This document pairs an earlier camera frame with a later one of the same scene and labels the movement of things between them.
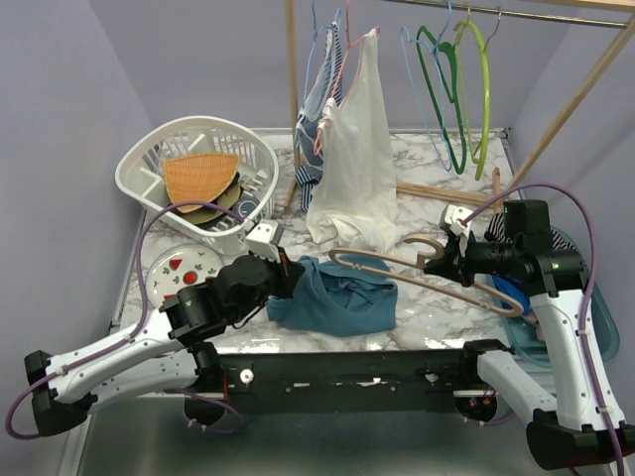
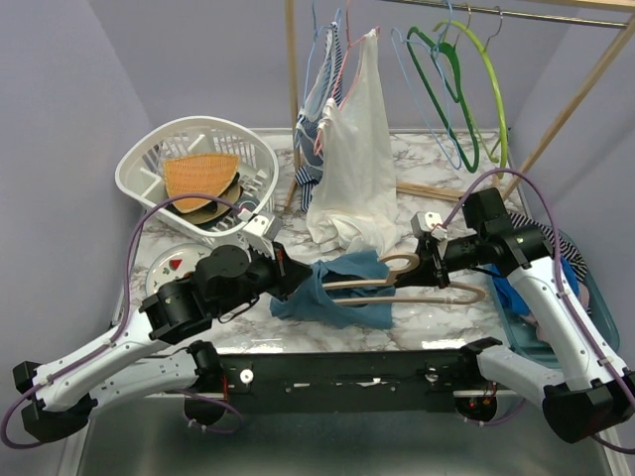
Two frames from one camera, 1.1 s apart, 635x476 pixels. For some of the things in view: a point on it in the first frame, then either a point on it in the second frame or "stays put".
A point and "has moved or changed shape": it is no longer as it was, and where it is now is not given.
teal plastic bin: x=521 y=333 stays put
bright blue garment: x=513 y=290 stays put
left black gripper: x=288 y=274 stays put
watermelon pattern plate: x=177 y=267 stays put
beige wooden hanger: x=417 y=261 -> x=475 y=297
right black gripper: x=452 y=264 -> x=424 y=272
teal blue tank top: x=336 y=301 has moved or changed shape
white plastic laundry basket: x=224 y=161 stays put
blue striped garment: x=309 y=168 stays put
